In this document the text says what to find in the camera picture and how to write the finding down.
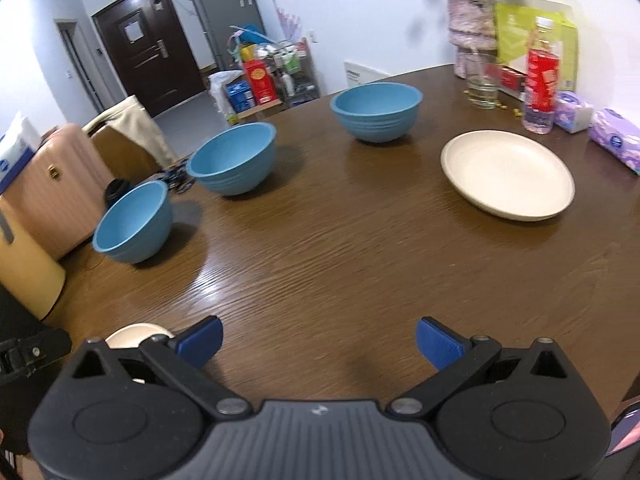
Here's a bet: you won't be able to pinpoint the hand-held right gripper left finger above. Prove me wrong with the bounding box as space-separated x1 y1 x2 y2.
71 316 253 422

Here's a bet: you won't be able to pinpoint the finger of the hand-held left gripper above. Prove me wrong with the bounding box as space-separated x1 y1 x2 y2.
0 329 72 386

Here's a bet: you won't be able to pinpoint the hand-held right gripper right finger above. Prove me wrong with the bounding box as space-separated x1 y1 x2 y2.
387 317 571 422

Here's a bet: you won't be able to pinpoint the cream plate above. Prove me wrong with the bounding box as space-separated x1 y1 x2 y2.
440 130 576 222
105 323 176 385

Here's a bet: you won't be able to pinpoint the blue bowl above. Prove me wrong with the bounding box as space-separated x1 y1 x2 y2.
186 122 278 197
329 83 423 143
92 180 174 265

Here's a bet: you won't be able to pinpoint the yellow bin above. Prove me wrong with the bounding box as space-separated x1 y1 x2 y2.
0 205 67 321

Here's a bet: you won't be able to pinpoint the pink suitcase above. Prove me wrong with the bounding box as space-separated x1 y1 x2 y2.
0 123 115 262

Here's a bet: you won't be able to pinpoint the black round object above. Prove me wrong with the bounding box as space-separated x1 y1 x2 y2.
104 178 132 208

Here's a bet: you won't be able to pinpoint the white blue tissue pack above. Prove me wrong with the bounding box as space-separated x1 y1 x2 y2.
0 111 42 196

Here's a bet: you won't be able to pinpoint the wooden chair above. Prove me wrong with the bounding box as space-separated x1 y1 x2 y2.
81 110 161 181

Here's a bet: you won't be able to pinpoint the purple bag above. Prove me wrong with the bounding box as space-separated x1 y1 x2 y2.
607 400 640 456

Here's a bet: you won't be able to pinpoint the beige cloth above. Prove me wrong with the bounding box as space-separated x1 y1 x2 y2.
82 95 177 170

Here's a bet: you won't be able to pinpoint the blue carton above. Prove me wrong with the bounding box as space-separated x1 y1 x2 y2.
225 80 256 113

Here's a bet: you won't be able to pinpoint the clear drinking glass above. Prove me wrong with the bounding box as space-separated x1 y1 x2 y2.
464 52 501 109

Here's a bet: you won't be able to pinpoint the white plastic bag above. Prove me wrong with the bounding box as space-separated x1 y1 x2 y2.
207 70 246 126

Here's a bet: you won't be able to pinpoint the tall red box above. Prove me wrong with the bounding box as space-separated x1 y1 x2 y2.
242 59 278 107

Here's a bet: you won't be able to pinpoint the small purple tissue pack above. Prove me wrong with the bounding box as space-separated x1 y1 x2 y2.
554 91 595 134

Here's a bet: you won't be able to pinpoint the small red box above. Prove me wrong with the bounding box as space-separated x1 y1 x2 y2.
498 64 528 97

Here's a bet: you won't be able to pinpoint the large purple tissue pack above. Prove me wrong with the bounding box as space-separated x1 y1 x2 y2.
587 107 640 176

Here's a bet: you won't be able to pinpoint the metal rack cart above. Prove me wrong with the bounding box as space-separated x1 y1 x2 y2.
260 40 321 108

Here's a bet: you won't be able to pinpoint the red label water bottle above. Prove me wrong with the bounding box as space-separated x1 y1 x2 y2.
521 16 562 135

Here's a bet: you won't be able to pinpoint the dark brown door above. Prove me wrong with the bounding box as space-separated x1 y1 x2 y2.
91 0 201 118

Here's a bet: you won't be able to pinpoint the grey interior door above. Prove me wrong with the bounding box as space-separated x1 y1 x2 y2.
55 19 108 116

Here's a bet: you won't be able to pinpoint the blue bag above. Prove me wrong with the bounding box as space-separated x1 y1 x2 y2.
227 24 276 61

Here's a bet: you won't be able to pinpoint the green snack bag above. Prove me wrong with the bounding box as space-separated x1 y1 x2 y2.
494 2 580 92

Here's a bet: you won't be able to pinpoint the mottled pink vase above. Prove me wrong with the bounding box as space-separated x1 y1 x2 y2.
446 0 499 78

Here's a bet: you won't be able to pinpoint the grey refrigerator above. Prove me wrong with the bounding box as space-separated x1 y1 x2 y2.
181 0 268 73

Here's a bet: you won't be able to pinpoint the blue black cables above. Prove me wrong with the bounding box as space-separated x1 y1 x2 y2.
157 157 196 193

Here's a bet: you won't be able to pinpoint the purple wall decal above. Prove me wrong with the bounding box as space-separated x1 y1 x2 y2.
272 0 306 43

